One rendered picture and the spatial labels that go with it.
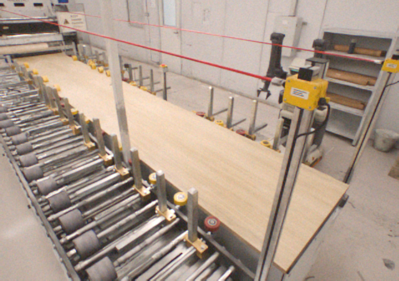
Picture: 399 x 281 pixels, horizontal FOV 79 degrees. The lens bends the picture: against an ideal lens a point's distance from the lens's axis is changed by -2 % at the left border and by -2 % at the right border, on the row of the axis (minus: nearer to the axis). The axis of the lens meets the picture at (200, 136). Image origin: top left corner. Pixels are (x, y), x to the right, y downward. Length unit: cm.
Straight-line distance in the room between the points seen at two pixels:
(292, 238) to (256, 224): 18
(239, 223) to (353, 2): 375
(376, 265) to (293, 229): 141
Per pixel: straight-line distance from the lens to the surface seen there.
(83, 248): 144
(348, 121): 470
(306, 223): 147
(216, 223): 134
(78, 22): 566
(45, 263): 258
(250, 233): 134
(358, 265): 265
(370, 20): 442
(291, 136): 67
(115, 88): 166
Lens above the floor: 192
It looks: 30 degrees down
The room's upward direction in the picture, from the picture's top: 1 degrees clockwise
